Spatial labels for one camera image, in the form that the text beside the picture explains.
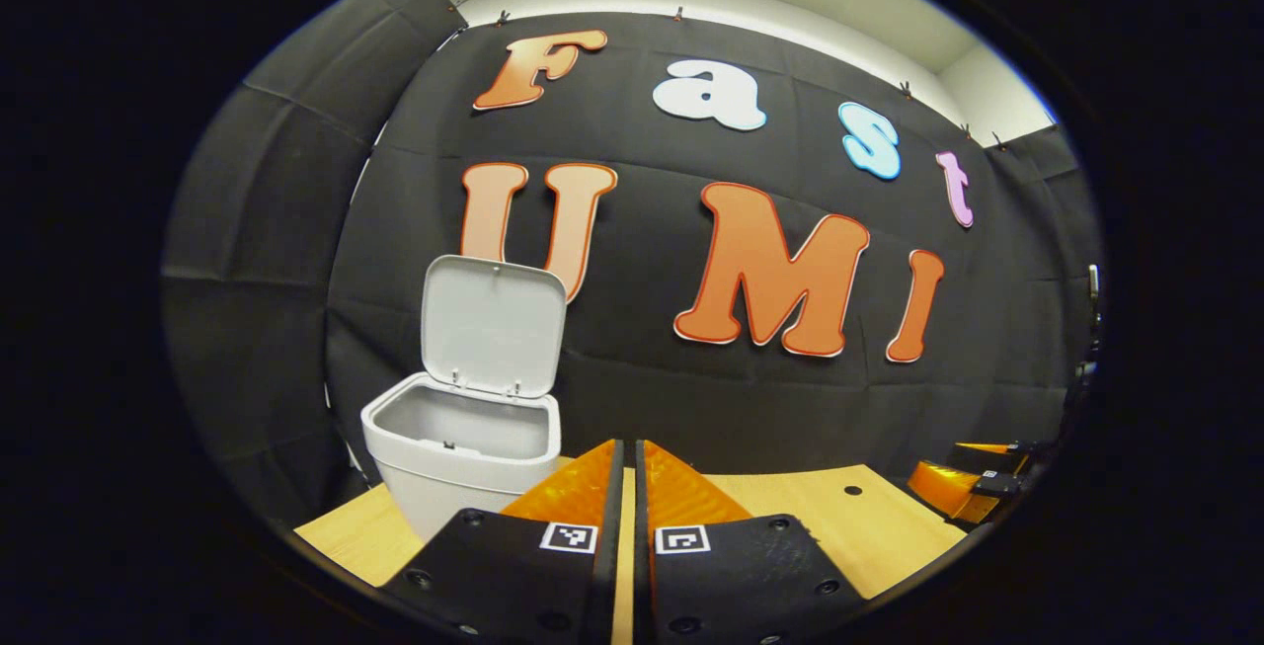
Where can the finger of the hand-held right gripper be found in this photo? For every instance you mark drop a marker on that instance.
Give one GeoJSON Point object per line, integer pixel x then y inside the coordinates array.
{"type": "Point", "coordinates": [997, 484]}
{"type": "Point", "coordinates": [1022, 448]}

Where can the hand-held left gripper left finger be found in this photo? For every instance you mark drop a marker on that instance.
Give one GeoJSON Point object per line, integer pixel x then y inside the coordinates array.
{"type": "Point", "coordinates": [604, 586]}

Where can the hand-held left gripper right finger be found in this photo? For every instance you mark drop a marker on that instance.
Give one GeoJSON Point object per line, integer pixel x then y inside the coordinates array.
{"type": "Point", "coordinates": [644, 586]}

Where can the white desktop garbage bin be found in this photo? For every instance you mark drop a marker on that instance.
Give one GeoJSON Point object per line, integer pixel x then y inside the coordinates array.
{"type": "Point", "coordinates": [454, 467]}

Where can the wooden desktop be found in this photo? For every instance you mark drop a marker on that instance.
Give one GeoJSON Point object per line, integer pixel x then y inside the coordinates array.
{"type": "Point", "coordinates": [849, 536]}

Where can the black backdrop cloth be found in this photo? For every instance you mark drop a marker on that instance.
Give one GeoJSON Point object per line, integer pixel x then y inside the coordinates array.
{"type": "Point", "coordinates": [642, 378]}

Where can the black side cloth panel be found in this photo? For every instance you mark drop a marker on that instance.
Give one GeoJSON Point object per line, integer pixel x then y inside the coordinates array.
{"type": "Point", "coordinates": [247, 280]}

